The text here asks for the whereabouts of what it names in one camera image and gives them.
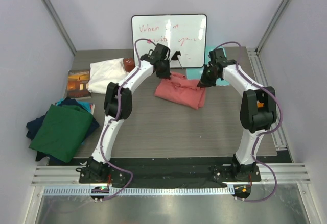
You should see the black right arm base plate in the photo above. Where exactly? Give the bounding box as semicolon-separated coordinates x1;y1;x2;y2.
209;164;262;183

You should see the teal t shirt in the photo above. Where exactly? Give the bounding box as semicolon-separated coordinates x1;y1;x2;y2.
55;97;94;114

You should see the red t shirt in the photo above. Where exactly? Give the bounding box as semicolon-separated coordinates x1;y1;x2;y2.
154;72;206;110

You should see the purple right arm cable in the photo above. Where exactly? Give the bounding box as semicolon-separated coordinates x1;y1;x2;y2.
213;41;285;203

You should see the green t shirt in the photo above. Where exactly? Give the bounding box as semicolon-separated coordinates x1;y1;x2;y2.
29;105;94;163

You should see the white mug orange inside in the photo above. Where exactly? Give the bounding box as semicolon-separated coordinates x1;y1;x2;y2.
257;102;264;108

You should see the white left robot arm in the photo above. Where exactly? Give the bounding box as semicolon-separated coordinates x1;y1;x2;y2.
86;44;171;183

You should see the white dry erase board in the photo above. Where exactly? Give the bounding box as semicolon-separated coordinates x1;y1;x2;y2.
131;14;207;68

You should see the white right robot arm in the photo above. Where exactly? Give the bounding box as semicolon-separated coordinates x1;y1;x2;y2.
197;48;277;181

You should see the teal cutting board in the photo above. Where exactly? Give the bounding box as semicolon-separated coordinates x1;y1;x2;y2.
186;47;234;88

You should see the aluminium corner post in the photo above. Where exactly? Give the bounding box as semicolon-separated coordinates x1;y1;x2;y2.
255;0;291;55
41;0;77;56

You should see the aluminium right corner post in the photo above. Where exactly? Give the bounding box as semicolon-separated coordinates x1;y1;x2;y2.
255;0;291;55

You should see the red brown eraser block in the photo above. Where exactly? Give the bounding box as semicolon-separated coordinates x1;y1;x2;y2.
123;58;135;72

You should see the orange cover book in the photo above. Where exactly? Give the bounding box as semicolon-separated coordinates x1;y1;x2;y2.
66;69;91;99

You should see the white t shirt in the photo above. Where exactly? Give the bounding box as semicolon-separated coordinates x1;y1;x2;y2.
88;58;128;94

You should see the metal wire board stand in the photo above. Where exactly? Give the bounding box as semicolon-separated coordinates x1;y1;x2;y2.
170;51;183;69

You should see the white perforated cable rail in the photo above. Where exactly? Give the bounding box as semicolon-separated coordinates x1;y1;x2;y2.
43;185;235;196

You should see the aluminium left corner post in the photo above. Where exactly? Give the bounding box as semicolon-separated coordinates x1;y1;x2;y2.
41;0;77;56

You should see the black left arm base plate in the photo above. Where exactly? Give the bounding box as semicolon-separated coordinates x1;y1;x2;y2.
76;160;129;184

